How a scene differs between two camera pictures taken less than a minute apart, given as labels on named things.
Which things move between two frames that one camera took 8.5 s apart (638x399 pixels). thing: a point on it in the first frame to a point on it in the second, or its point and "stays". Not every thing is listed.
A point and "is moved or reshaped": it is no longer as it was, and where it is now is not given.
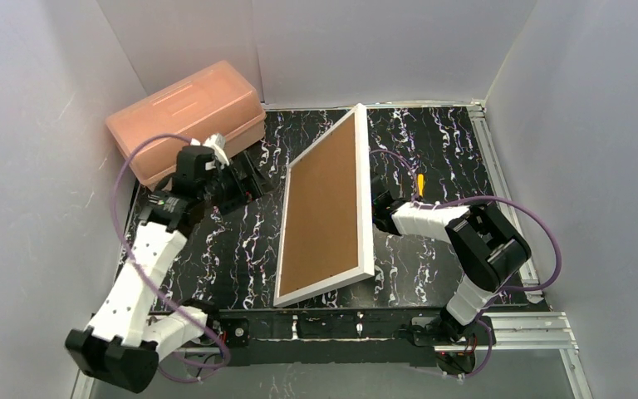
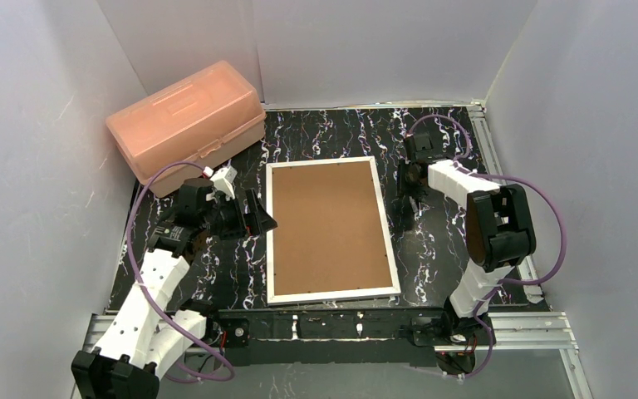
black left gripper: x=240 y=179 to x=249 y=214
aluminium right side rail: x=497 y=175 stays
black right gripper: x=381 y=203 to x=410 y=179
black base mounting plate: x=328 y=337 stays
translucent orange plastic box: x=211 y=100 stays
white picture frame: x=326 y=232 is moved or reshaped
